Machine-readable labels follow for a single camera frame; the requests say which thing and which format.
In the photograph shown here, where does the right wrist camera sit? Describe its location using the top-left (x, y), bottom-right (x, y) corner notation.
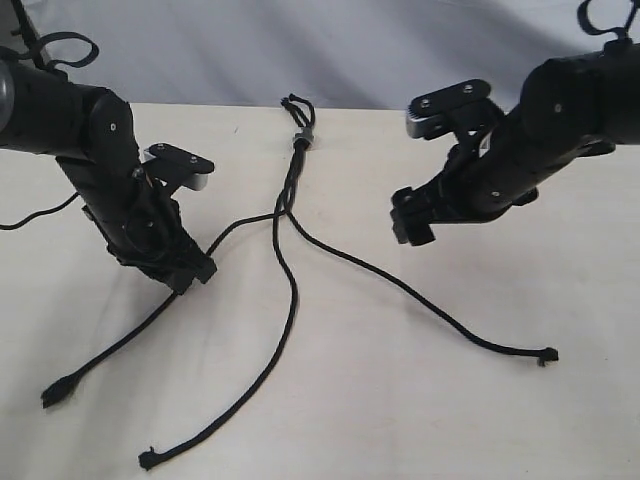
top-left (405, 79), bottom-right (491, 140)

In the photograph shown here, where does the black metal stand pole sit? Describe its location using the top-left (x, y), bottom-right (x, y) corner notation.
top-left (10, 0), bottom-right (50, 70)

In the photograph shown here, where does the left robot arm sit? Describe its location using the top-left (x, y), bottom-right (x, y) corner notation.
top-left (1, 49), bottom-right (217, 294)

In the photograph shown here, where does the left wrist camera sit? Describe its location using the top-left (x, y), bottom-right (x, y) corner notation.
top-left (143, 143), bottom-right (215, 193)

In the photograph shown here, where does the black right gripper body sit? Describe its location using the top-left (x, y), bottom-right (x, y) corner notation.
top-left (414, 114), bottom-right (540, 224)

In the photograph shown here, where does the black plastic cable clamp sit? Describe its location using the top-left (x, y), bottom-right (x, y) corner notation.
top-left (293, 127), bottom-right (314, 151)

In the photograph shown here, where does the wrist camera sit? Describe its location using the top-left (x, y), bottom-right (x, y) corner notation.
top-left (405, 79), bottom-right (491, 140)
top-left (143, 143), bottom-right (215, 193)

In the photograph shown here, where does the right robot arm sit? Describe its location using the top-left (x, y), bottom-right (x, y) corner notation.
top-left (390, 41), bottom-right (639, 246)

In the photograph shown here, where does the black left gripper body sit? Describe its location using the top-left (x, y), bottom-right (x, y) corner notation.
top-left (82, 174), bottom-right (193, 280)

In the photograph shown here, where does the grey backdrop cloth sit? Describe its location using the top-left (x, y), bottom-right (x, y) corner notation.
top-left (26, 1), bottom-right (603, 109)

